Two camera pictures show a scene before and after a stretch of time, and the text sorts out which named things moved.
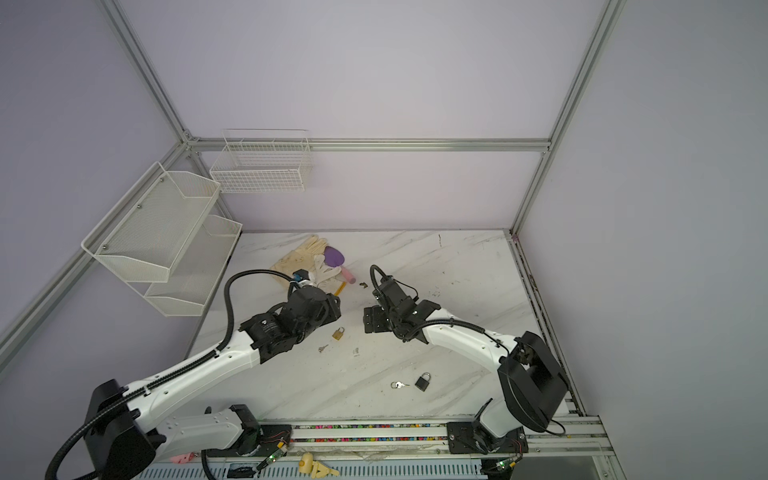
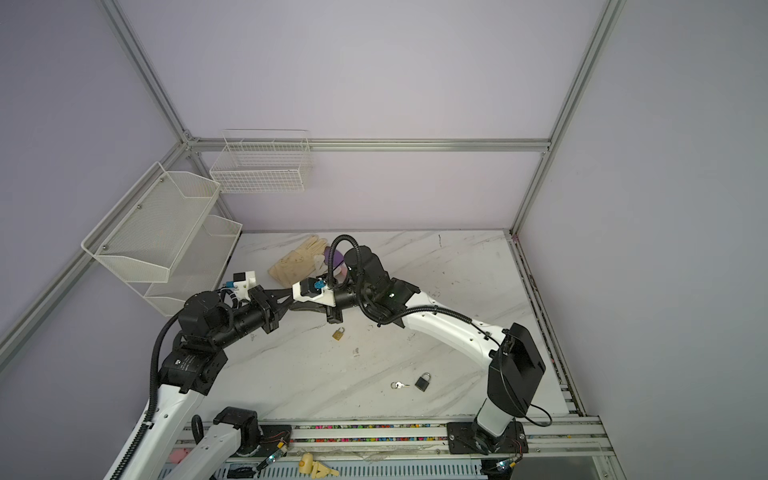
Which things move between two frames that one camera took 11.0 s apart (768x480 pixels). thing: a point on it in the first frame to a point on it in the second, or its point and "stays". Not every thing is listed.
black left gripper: [331, 309] to [265, 301]
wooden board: [302, 258] stays
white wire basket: [262, 161] stays
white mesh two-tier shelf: [163, 240] stays
